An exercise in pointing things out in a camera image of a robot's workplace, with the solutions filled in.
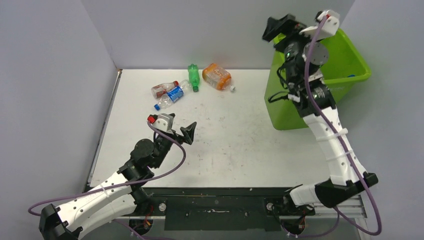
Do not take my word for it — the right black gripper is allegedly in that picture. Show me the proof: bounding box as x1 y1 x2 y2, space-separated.
263 13 325 85

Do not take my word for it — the blue label crushed bottle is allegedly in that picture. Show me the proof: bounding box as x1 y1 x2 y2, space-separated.
153 80 193 111

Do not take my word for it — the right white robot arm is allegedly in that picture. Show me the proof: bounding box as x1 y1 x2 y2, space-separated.
262 10 379 214

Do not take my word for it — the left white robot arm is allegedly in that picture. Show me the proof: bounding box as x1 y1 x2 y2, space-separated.
38 122 197 240

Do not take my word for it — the green plastic bin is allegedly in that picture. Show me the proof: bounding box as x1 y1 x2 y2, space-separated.
264 29 372 130

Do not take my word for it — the crushed red label bottle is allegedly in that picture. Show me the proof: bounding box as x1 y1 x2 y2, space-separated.
151 81 179 99

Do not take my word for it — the green soda bottle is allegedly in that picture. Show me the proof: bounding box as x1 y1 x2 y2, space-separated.
187 64 200 93

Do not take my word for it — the large orange tea bottle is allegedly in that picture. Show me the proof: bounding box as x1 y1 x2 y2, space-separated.
202 63 236 92

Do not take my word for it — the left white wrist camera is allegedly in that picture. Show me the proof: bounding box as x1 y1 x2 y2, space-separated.
147 113 175 134

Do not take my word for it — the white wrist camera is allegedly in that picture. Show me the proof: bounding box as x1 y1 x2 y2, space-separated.
299 9 340 41
147 113 175 134

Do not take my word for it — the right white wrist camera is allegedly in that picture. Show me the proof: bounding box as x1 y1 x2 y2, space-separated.
299 9 340 41

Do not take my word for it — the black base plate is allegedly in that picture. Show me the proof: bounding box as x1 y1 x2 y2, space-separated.
126 187 315 232

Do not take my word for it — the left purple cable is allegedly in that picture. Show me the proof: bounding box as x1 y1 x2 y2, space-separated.
28 121 187 217

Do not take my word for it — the purple cable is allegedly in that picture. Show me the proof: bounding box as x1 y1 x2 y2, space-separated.
28 121 187 217
303 14 383 237

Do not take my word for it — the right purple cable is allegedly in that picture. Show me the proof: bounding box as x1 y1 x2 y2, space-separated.
303 14 383 237

